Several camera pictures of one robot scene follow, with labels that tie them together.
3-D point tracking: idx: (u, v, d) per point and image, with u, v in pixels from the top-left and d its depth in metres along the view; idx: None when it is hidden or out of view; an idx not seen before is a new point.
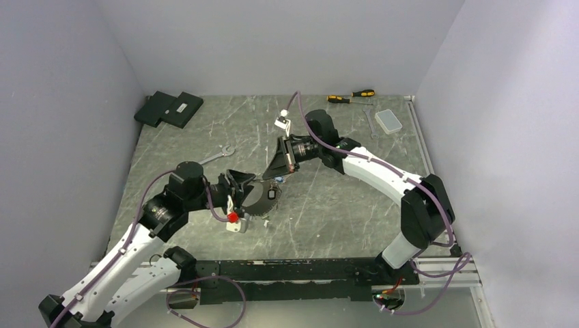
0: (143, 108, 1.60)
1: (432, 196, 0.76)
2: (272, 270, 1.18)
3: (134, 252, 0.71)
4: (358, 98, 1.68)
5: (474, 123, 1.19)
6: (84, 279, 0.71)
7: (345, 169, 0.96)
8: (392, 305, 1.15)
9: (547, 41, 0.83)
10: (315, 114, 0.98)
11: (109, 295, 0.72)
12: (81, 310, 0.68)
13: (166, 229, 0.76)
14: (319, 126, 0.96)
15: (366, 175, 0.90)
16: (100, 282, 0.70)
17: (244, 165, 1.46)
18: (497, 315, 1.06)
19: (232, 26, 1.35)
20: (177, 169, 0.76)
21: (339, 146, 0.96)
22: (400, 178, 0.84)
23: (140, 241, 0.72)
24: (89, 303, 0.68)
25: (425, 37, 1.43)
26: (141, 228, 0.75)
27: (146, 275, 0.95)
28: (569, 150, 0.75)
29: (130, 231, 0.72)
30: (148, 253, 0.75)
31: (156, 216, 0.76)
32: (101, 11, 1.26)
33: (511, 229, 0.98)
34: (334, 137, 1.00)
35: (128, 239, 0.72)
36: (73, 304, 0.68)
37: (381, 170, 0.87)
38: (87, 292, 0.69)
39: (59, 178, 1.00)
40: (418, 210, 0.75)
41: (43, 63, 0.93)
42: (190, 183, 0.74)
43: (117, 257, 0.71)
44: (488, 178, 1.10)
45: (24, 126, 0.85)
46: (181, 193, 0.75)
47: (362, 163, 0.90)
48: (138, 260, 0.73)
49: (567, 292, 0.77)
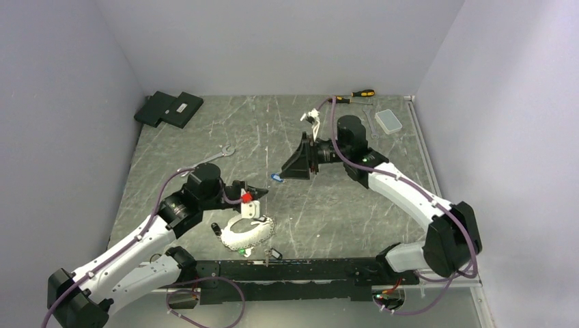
0: (143, 107, 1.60)
1: (459, 224, 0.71)
2: (272, 270, 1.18)
3: (149, 240, 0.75)
4: (358, 98, 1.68)
5: (473, 123, 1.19)
6: (96, 260, 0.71)
7: (371, 184, 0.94)
8: (392, 305, 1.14)
9: (547, 44, 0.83)
10: (349, 121, 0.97)
11: (115, 280, 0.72)
12: (89, 288, 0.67)
13: (181, 225, 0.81)
14: (351, 134, 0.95)
15: (393, 193, 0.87)
16: (113, 264, 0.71)
17: (244, 165, 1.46)
18: (497, 314, 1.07)
19: (231, 26, 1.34)
20: (196, 169, 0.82)
21: (366, 160, 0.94)
22: (429, 202, 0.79)
23: (156, 231, 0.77)
24: (98, 283, 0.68)
25: (425, 37, 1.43)
26: (158, 219, 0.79)
27: (147, 269, 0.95)
28: (569, 152, 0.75)
29: (148, 221, 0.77)
30: (158, 247, 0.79)
31: (173, 211, 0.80)
32: (101, 11, 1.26)
33: (509, 229, 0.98)
34: (364, 148, 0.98)
35: (145, 227, 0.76)
36: (83, 280, 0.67)
37: (407, 188, 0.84)
38: (99, 271, 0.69)
39: (59, 177, 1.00)
40: (445, 237, 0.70)
41: (41, 65, 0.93)
42: (207, 183, 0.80)
43: (132, 243, 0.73)
44: (487, 179, 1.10)
45: (24, 126, 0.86)
46: (196, 191, 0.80)
47: (388, 180, 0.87)
48: (149, 249, 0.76)
49: (565, 292, 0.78)
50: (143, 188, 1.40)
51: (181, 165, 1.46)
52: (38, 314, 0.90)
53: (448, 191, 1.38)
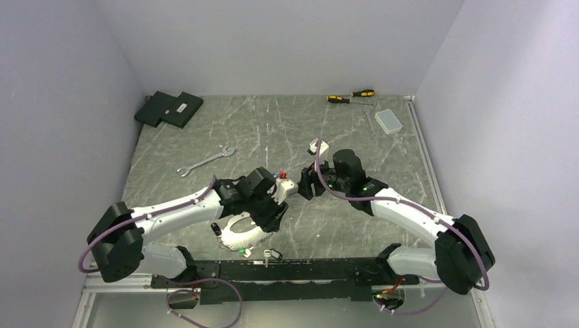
0: (143, 107, 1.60)
1: (465, 238, 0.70)
2: (272, 270, 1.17)
3: (203, 207, 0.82)
4: (358, 98, 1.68)
5: (474, 124, 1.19)
6: (153, 206, 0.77)
7: (375, 211, 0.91)
8: (392, 305, 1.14)
9: (547, 43, 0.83)
10: (344, 155, 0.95)
11: (160, 231, 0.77)
12: (144, 227, 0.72)
13: (227, 208, 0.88)
14: (347, 166, 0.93)
15: (397, 216, 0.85)
16: (166, 215, 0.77)
17: (244, 165, 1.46)
18: (497, 315, 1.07)
19: (231, 26, 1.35)
20: (261, 169, 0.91)
21: (366, 188, 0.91)
22: (432, 219, 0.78)
23: (210, 201, 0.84)
24: (152, 226, 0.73)
25: (425, 37, 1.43)
26: (212, 194, 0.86)
27: (165, 251, 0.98)
28: (568, 152, 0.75)
29: (205, 190, 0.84)
30: (202, 217, 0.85)
31: (227, 192, 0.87)
32: (101, 11, 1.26)
33: (510, 229, 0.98)
34: (363, 178, 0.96)
35: (203, 195, 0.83)
36: (140, 219, 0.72)
37: (410, 211, 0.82)
38: (155, 216, 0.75)
39: (59, 176, 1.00)
40: (454, 252, 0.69)
41: (42, 65, 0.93)
42: (265, 182, 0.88)
43: (188, 203, 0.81)
44: (488, 179, 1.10)
45: (24, 126, 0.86)
46: (255, 184, 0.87)
47: (390, 204, 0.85)
48: (196, 215, 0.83)
49: (564, 292, 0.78)
50: (143, 188, 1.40)
51: (181, 165, 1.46)
52: (38, 315, 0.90)
53: (449, 190, 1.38)
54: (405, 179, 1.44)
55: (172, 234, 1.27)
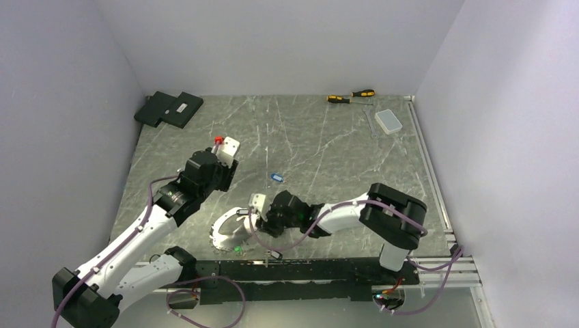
0: (143, 108, 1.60)
1: (377, 203, 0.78)
2: (272, 270, 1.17)
3: (151, 230, 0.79)
4: (358, 98, 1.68)
5: (473, 124, 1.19)
6: (99, 255, 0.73)
7: (328, 229, 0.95)
8: (392, 305, 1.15)
9: (543, 48, 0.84)
10: (279, 200, 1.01)
11: (121, 273, 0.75)
12: (97, 282, 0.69)
13: (181, 211, 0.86)
14: (290, 209, 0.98)
15: (339, 221, 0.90)
16: (117, 257, 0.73)
17: (244, 165, 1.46)
18: (497, 315, 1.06)
19: (231, 26, 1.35)
20: (193, 157, 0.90)
21: (313, 217, 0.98)
22: (354, 204, 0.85)
23: (156, 220, 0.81)
24: (105, 277, 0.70)
25: (425, 37, 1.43)
26: (156, 209, 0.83)
27: (149, 268, 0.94)
28: (569, 152, 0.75)
29: (147, 210, 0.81)
30: (160, 235, 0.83)
31: (172, 199, 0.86)
32: (101, 11, 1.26)
33: (510, 230, 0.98)
34: (305, 208, 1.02)
35: (145, 218, 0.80)
36: (89, 276, 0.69)
37: (340, 210, 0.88)
38: (104, 266, 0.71)
39: (59, 175, 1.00)
40: (378, 221, 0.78)
41: (42, 64, 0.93)
42: (203, 168, 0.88)
43: (135, 234, 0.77)
44: (487, 179, 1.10)
45: (24, 125, 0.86)
46: (195, 176, 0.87)
47: (326, 216, 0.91)
48: (150, 239, 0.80)
49: (563, 292, 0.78)
50: (143, 188, 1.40)
51: (181, 165, 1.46)
52: (37, 316, 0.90)
53: (449, 190, 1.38)
54: (406, 179, 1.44)
55: (172, 234, 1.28)
